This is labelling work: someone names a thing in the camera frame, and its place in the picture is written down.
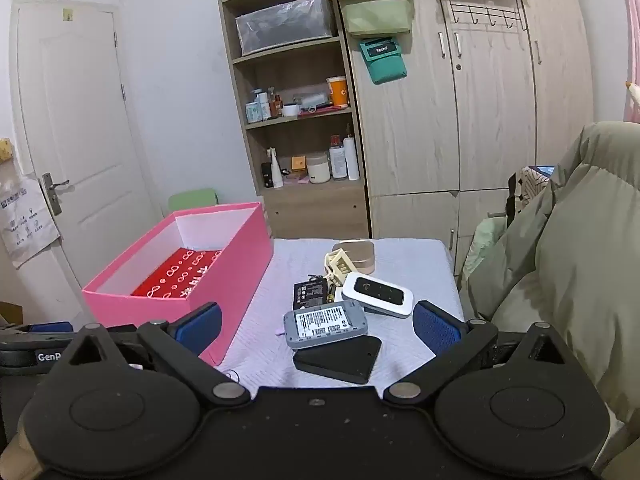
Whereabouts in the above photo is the white pocket wifi device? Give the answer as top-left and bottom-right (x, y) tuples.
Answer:
(342, 272), (414, 318)

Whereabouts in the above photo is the white plastic hanging bag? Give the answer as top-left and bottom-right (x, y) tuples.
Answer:
(0, 178), (60, 269)

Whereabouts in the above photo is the white room door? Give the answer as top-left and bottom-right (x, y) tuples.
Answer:
(16, 3), (157, 285)

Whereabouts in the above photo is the grey storage bin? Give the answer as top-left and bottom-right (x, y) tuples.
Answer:
(235, 0), (333, 55)

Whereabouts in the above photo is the white lidded jar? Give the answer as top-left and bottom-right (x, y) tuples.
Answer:
(306, 152), (331, 184)

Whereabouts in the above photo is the patterned tote bag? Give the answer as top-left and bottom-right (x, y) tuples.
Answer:
(506, 166), (555, 226)

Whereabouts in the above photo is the white spray bottle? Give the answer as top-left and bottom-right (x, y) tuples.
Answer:
(268, 148), (283, 188)

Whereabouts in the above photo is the grey pocket router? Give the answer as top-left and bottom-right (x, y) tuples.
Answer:
(283, 300), (368, 351)

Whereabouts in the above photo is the wooden open shelf unit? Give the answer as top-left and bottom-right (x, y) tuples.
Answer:
(219, 0), (370, 238)

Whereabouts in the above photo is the teal hanging pouch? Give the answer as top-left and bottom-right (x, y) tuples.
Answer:
(359, 37), (408, 84)

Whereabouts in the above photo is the tall white bottle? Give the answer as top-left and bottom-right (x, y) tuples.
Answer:
(343, 136), (360, 181)

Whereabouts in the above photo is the pink cardboard box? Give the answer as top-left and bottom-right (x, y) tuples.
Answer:
(82, 203), (273, 365)

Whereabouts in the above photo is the red capped bottle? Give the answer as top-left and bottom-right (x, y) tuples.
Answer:
(329, 134), (348, 180)

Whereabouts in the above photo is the orange paper cup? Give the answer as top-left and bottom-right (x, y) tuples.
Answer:
(326, 76), (349, 107)

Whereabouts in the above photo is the light wood wardrobe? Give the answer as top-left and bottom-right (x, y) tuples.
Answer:
(350, 0), (593, 259)

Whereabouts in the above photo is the pink gold square case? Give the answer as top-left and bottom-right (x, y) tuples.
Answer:
(332, 240), (375, 274)

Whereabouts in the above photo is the light green hanging bag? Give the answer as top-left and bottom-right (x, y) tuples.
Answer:
(342, 0), (413, 37)

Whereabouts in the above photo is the black phone battery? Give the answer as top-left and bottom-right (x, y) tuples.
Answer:
(293, 278), (329, 310)

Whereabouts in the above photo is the olive green padded jacket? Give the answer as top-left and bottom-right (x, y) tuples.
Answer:
(463, 122), (639, 479)

